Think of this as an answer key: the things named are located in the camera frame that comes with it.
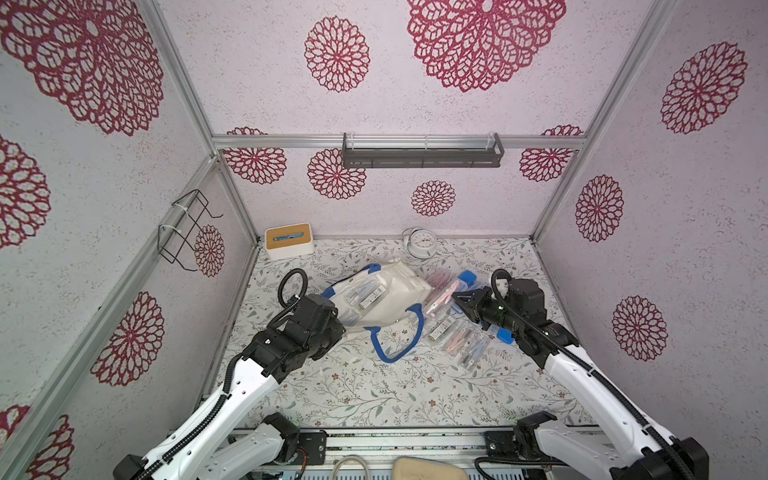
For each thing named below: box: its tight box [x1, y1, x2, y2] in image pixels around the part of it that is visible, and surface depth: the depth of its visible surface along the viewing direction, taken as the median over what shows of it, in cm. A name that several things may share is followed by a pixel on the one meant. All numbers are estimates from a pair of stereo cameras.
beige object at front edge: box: [392, 456, 469, 480], surface depth 69 cm
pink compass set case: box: [427, 268, 453, 290], surface depth 111 cm
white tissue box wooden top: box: [264, 222, 314, 261], surface depth 118 cm
